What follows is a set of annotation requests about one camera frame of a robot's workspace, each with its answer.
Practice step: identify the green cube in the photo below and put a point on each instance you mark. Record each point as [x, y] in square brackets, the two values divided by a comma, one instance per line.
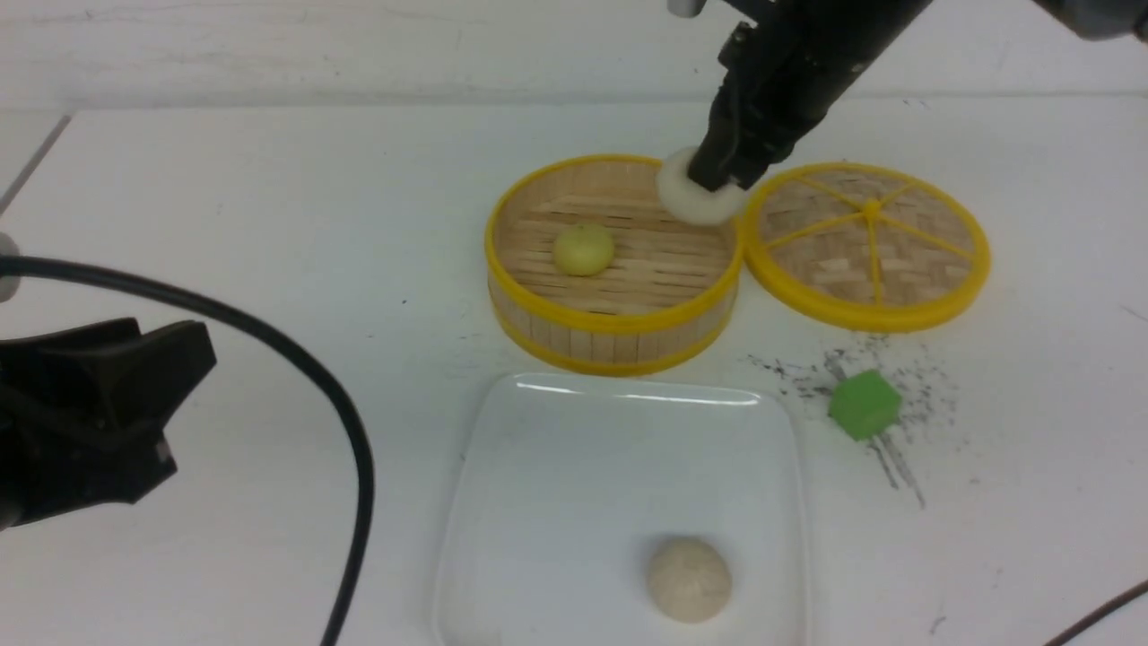
[865, 405]

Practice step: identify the yellow rimmed woven steamer lid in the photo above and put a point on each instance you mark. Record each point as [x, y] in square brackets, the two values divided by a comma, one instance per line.
[864, 248]

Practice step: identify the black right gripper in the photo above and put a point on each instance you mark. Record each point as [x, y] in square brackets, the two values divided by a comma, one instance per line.
[786, 65]

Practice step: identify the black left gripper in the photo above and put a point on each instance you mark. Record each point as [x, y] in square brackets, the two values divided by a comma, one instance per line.
[84, 413]

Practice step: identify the yellow rimmed bamboo steamer basket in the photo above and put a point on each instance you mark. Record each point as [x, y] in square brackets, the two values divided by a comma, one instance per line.
[668, 294]

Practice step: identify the yellow steamed bun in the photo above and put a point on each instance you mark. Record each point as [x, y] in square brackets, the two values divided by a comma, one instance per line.
[583, 249]

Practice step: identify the beige steamed bun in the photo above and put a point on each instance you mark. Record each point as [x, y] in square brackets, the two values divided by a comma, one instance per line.
[688, 580]

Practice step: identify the white steamed bun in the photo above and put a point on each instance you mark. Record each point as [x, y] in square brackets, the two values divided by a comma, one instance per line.
[687, 201]

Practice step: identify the white square plate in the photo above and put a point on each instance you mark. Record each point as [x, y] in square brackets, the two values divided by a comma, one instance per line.
[569, 485]

